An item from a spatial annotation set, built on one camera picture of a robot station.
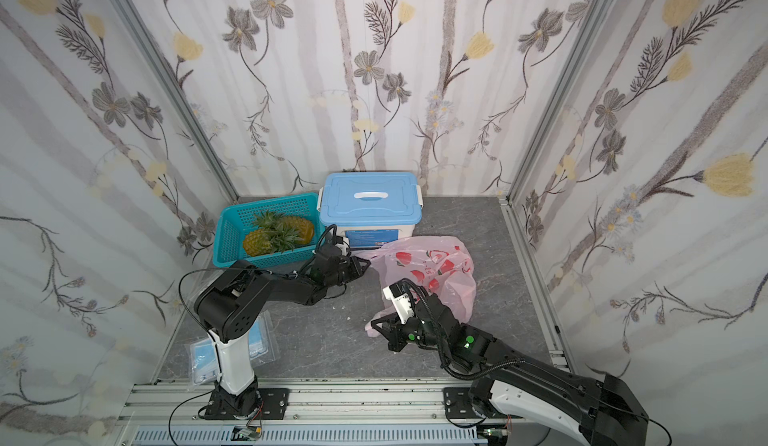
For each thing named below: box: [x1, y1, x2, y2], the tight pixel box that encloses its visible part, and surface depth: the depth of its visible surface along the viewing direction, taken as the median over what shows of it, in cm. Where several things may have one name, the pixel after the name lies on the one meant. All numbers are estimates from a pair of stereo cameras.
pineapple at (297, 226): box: [253, 210, 315, 245], surface depth 103 cm
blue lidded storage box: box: [317, 172, 424, 249], surface depth 99 cm
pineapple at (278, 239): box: [243, 222, 305, 257], surface depth 96 cm
